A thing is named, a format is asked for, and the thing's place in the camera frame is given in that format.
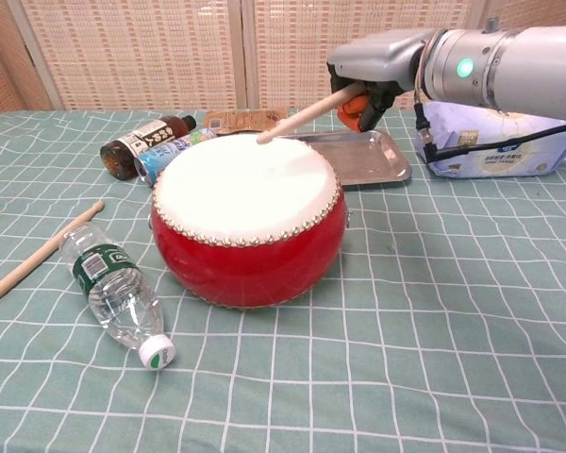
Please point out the silver right hand orange fingertips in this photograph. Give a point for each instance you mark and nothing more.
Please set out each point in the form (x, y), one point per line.
(377, 56)

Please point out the wooden drumstick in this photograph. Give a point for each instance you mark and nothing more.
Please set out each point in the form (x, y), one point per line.
(28, 262)
(302, 118)

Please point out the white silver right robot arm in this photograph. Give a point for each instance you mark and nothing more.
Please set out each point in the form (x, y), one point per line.
(523, 71)

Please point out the steel rectangular tray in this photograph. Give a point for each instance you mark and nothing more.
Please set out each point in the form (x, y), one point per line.
(363, 160)

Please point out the red drum white skin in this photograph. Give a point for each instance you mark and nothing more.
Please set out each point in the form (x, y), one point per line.
(245, 264)

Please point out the brown spouted pouch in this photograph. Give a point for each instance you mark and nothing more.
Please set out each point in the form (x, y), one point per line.
(245, 120)

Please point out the pale blue tissue pack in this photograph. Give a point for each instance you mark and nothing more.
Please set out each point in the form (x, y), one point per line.
(509, 162)

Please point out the woven folding screen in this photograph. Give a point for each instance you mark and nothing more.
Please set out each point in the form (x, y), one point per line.
(137, 56)

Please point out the blue drink can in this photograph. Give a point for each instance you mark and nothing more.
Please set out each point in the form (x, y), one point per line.
(158, 156)

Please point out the brown tea bottle black label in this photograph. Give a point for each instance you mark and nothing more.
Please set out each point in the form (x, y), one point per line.
(141, 139)

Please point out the green checked tablecloth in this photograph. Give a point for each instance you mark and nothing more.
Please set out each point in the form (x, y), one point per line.
(358, 377)

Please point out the clear water bottle green label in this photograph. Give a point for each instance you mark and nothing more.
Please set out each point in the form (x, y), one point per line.
(118, 292)

